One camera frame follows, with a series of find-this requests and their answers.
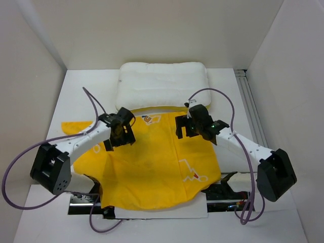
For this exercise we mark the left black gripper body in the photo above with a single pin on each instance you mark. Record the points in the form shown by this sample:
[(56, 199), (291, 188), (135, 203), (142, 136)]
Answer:
[(123, 137)]

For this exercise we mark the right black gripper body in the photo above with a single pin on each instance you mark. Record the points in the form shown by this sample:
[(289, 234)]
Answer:
[(183, 121)]

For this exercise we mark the white pillow with yellow edge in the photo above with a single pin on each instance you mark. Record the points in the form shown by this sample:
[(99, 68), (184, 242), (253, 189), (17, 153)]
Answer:
[(144, 86)]

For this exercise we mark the yellow pillowcase with white print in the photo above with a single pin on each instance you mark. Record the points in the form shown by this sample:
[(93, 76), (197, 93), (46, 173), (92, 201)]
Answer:
[(158, 171)]

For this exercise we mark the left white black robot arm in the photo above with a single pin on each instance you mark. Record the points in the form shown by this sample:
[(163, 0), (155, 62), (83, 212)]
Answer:
[(53, 164)]

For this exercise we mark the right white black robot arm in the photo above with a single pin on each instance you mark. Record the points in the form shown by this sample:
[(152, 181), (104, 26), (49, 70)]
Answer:
[(275, 173)]

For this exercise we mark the white cover plate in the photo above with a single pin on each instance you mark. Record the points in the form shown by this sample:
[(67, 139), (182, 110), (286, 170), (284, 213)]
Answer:
[(194, 209)]

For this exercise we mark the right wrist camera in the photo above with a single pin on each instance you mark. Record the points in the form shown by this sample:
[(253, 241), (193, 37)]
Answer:
[(190, 103)]

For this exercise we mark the aluminium rail front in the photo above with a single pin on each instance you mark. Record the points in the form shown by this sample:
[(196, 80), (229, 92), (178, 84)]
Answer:
[(223, 175)]

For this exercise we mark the aluminium rail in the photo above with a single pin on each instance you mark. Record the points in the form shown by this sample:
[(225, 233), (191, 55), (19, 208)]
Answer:
[(223, 175), (250, 107)]

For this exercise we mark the aluminium rail right side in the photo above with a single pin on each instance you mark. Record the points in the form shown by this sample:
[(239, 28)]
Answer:
[(250, 107)]

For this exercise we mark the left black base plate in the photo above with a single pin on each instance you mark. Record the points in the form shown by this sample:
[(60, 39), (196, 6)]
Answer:
[(82, 204)]

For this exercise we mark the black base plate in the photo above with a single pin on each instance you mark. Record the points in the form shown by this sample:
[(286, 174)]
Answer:
[(221, 198), (82, 204)]

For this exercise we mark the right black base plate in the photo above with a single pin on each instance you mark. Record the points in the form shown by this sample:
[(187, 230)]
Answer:
[(221, 198)]

